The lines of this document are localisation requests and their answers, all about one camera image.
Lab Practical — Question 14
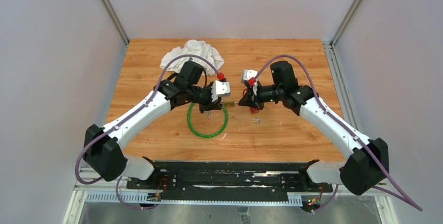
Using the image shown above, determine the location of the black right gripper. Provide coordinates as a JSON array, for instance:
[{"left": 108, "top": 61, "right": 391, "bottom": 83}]
[{"left": 239, "top": 80, "right": 284, "bottom": 111}]

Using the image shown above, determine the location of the red cable lock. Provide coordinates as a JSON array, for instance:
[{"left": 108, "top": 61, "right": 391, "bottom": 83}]
[{"left": 242, "top": 88, "right": 260, "bottom": 114}]

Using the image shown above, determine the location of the brass padlock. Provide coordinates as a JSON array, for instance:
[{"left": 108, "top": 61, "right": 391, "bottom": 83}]
[{"left": 223, "top": 102, "right": 235, "bottom": 108}]

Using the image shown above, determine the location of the green cable lock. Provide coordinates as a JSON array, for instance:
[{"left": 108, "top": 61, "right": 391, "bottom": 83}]
[{"left": 186, "top": 103, "right": 229, "bottom": 138}]

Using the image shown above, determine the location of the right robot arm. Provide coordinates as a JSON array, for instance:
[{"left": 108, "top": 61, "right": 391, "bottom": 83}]
[{"left": 239, "top": 61, "right": 389, "bottom": 195}]

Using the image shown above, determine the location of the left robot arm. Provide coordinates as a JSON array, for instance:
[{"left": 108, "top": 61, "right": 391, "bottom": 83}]
[{"left": 79, "top": 61, "right": 230, "bottom": 189}]

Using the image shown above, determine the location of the white crumpled cloth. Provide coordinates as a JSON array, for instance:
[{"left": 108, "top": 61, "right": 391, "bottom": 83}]
[{"left": 159, "top": 39, "right": 225, "bottom": 76}]

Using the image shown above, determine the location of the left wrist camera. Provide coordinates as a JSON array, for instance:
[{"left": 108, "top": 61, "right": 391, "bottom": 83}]
[{"left": 212, "top": 80, "right": 231, "bottom": 101}]

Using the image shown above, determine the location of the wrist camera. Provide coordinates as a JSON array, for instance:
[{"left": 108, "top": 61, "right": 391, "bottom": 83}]
[
  {"left": 212, "top": 80, "right": 231, "bottom": 101},
  {"left": 241, "top": 69, "right": 258, "bottom": 96}
]

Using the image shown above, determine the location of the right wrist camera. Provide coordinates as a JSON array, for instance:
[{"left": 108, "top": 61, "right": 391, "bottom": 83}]
[{"left": 241, "top": 69, "right": 258, "bottom": 96}]

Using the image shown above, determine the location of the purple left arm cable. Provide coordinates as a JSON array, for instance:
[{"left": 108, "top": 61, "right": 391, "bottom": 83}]
[{"left": 75, "top": 54, "right": 225, "bottom": 211}]

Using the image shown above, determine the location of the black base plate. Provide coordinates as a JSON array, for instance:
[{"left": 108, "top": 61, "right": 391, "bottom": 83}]
[{"left": 119, "top": 161, "right": 334, "bottom": 206}]

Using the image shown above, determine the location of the aluminium frame post left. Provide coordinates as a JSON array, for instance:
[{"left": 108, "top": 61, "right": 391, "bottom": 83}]
[{"left": 100, "top": 0, "right": 130, "bottom": 47}]

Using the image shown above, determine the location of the aluminium frame post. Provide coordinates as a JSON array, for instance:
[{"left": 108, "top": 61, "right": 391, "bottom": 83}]
[
  {"left": 100, "top": 0, "right": 130, "bottom": 47},
  {"left": 330, "top": 0, "right": 363, "bottom": 48}
]

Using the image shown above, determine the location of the aluminium frame post right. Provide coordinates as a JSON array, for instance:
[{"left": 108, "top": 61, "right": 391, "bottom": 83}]
[{"left": 330, "top": 0, "right": 363, "bottom": 48}]

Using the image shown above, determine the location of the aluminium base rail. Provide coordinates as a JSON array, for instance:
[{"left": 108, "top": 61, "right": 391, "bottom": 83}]
[{"left": 63, "top": 161, "right": 398, "bottom": 223}]

